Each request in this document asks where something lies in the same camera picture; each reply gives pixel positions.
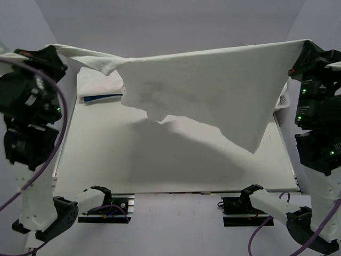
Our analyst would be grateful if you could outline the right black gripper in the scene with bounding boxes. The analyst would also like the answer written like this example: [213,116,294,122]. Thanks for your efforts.
[287,39,341,125]

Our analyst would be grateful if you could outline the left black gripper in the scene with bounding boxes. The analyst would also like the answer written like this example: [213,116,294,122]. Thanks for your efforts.
[7,45,68,120]

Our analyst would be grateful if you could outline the plain white t shirt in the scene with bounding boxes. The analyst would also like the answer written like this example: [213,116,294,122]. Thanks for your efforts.
[56,40,304,153]

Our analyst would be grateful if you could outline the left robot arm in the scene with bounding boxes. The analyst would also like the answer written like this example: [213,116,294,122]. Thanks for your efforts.
[1,46,113,243]

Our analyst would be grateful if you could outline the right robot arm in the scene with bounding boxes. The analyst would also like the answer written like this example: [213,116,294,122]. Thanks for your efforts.
[240,41,340,255]

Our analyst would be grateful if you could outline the white plastic basket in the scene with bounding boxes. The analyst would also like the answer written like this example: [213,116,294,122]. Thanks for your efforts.
[274,82,290,112]

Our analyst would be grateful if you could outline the folded white t shirt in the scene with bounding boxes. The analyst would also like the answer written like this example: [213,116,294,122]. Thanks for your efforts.
[77,67,125,98]

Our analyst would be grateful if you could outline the folded blue t shirt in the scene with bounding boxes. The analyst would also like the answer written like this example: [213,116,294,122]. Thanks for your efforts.
[83,93,123,102]

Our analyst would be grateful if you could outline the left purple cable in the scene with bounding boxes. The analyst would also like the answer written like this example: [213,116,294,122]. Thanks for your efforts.
[0,55,131,253]

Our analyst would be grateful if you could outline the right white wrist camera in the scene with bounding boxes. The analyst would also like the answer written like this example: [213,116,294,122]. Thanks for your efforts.
[325,61,341,71]

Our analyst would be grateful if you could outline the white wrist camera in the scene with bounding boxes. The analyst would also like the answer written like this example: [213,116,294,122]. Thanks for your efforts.
[325,61,341,71]
[0,42,29,77]

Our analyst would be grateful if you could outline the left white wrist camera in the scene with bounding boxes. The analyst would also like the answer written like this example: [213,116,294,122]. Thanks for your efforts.
[0,42,29,77]

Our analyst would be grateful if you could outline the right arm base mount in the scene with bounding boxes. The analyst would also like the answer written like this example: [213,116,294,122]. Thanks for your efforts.
[217,197,269,227]

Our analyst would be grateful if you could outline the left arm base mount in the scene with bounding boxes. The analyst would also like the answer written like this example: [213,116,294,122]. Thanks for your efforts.
[77,194,135,224]

